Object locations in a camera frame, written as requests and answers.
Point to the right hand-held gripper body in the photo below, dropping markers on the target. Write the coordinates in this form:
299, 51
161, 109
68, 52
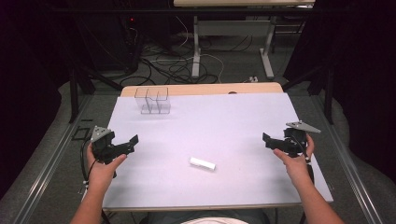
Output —
294, 141

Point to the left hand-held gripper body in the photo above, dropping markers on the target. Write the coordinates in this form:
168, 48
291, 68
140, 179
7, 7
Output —
102, 146

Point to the clear acrylic organizer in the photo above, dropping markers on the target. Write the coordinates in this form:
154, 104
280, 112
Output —
152, 101

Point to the white tube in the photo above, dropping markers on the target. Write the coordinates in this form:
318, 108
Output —
202, 163

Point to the person's left hand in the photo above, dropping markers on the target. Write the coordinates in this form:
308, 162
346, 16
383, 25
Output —
101, 174

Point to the person's right hand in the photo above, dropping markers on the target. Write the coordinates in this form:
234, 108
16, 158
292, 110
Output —
297, 169

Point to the white power strip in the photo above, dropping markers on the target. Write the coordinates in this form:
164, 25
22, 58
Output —
252, 79

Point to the black metal stand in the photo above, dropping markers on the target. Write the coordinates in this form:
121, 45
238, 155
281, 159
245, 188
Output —
327, 90
77, 90

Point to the white table cover sheet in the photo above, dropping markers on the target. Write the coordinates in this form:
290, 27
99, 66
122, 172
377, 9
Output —
202, 130

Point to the wooden table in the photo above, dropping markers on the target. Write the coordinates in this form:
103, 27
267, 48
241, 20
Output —
199, 89

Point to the black computer tower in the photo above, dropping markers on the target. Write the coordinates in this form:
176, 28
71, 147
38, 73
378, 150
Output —
121, 43

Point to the person's torso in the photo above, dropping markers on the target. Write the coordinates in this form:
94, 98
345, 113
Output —
208, 217

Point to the white-legged desk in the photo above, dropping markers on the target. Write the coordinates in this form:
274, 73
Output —
236, 28

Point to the metal floor rail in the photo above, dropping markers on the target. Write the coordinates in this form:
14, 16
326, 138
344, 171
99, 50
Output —
348, 168
46, 168

